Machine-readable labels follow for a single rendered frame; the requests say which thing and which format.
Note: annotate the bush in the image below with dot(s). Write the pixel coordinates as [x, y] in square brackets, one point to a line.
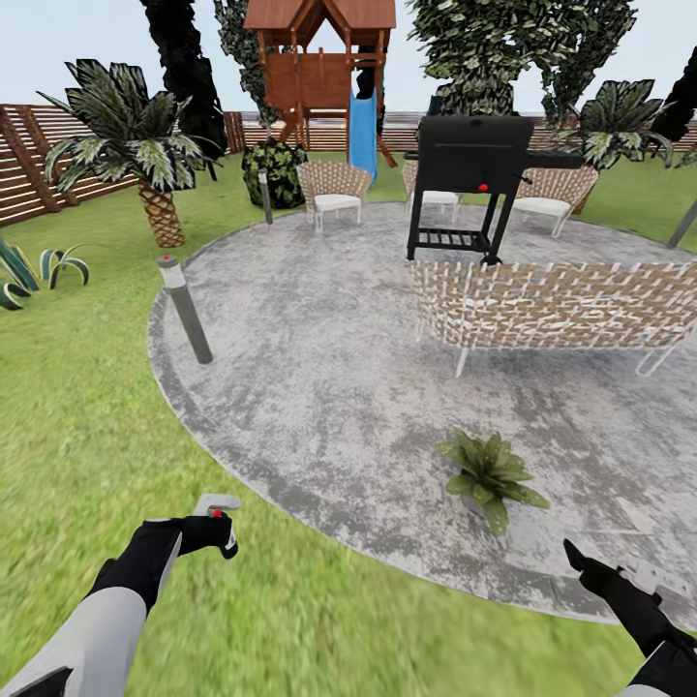
[280, 164]
[130, 134]
[18, 266]
[614, 124]
[481, 92]

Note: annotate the insectifuge atomizer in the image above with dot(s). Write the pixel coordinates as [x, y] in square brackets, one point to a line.
[230, 550]

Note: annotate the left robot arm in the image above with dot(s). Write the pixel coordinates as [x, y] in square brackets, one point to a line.
[92, 653]

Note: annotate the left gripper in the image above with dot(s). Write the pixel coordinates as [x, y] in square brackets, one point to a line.
[211, 531]

